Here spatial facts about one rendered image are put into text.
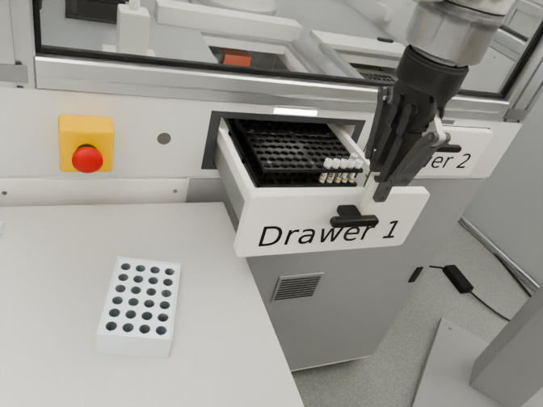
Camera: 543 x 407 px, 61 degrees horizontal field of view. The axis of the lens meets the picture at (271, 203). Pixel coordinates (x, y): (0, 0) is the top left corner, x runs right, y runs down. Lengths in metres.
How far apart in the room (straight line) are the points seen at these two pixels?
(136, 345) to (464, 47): 0.48
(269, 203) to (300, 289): 0.57
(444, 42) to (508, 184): 1.96
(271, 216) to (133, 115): 0.26
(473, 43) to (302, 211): 0.28
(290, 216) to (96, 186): 0.33
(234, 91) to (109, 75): 0.19
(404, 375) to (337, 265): 0.70
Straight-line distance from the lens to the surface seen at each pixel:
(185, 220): 0.77
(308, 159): 0.74
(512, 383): 1.74
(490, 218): 2.52
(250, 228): 0.61
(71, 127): 0.69
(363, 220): 0.63
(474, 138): 1.04
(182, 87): 0.71
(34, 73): 0.69
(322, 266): 1.10
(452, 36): 0.52
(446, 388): 1.73
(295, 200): 0.60
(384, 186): 0.62
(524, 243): 2.45
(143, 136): 0.74
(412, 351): 1.81
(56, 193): 0.80
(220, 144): 0.76
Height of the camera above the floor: 1.26
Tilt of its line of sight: 36 degrees down
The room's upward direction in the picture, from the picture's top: 17 degrees clockwise
